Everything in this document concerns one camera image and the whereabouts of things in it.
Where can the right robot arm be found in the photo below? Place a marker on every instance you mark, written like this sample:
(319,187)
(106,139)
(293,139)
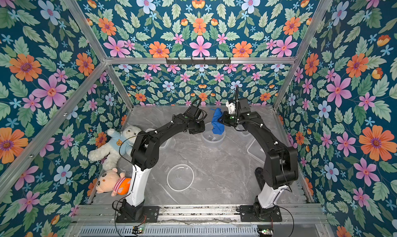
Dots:
(280,168)

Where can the square clear box lid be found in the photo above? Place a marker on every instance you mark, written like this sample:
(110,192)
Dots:
(256,151)

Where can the round clear lunch box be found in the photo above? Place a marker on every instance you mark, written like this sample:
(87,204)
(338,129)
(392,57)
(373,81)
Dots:
(211,139)

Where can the blue cleaning cloth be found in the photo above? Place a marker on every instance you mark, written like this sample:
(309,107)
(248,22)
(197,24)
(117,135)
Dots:
(218,128)

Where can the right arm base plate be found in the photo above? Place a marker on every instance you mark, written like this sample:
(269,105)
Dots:
(255,213)

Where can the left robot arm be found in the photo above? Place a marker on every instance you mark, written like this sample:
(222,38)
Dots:
(145,155)

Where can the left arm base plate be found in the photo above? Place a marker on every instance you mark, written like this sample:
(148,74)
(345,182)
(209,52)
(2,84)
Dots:
(139,214)

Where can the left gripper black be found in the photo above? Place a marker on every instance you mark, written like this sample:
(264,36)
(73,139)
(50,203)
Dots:
(201,122)

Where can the black hook rail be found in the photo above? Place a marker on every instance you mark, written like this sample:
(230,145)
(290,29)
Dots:
(198,61)

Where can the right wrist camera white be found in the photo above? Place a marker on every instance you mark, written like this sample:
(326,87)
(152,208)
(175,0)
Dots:
(231,107)

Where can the square clear lunch box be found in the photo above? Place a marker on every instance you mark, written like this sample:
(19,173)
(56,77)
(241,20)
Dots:
(245,133)

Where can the white ventilation grille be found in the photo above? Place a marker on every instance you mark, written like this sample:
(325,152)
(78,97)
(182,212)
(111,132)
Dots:
(171,231)

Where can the aluminium front rail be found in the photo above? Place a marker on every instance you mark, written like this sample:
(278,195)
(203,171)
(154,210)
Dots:
(310,214)

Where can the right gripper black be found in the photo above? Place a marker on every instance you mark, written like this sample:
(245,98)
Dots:
(226,120)

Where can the white teddy bear blue shirt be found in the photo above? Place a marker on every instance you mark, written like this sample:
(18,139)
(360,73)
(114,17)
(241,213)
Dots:
(120,143)

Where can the round clear box lid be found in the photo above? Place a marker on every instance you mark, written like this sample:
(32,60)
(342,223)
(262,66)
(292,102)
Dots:
(180,177)

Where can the pink doll orange outfit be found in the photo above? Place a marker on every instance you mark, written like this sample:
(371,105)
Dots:
(111,181)

